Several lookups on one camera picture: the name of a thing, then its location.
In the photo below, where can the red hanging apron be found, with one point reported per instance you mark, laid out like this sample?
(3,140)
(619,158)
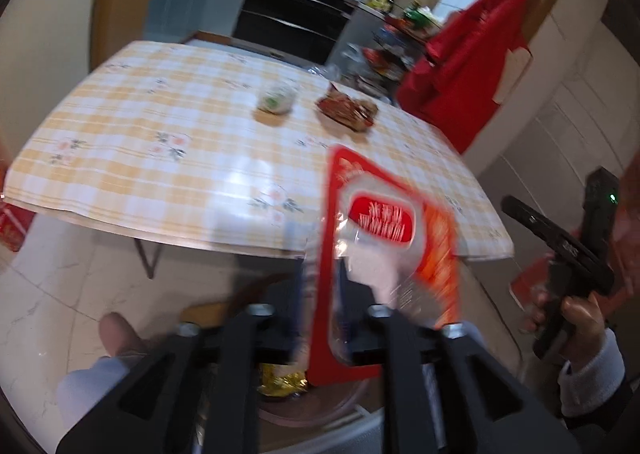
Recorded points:
(467,69)

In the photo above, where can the white green crumpled wrapper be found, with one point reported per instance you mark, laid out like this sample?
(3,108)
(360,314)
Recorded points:
(277,98)

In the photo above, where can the red clear plastic food bag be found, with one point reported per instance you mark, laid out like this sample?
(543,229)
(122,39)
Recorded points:
(396,241)

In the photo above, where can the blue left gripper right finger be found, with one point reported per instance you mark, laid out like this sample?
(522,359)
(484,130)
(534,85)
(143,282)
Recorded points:
(344,311)

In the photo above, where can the red gift bag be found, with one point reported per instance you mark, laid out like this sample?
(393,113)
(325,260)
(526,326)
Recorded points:
(14,226)

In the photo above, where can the person's knee white shorts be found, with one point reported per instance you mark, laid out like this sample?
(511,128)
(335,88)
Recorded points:
(80,390)

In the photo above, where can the gold foil wrapper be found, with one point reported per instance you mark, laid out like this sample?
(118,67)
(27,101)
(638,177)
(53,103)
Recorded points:
(281,381)

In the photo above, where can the person's right hand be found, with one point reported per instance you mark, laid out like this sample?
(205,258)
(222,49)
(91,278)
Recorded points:
(588,338)

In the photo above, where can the cream refrigerator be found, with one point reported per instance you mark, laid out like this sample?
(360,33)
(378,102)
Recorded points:
(45,47)

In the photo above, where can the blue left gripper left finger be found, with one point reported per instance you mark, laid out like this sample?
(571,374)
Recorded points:
(298,312)

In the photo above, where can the yellow plaid floral tablecloth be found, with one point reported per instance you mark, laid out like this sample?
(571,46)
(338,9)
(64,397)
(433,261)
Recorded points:
(164,142)

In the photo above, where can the brown round trash bin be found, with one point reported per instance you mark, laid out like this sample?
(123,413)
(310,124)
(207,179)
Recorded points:
(319,406)

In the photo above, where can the red brown snack wrapper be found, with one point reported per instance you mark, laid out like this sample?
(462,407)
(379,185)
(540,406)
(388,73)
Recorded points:
(356,114)

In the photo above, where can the wire rack with groceries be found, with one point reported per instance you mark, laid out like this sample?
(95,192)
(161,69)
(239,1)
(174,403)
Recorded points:
(377,65)

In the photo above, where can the grey sleeve right forearm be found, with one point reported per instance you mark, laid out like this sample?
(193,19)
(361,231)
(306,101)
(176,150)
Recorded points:
(597,400)

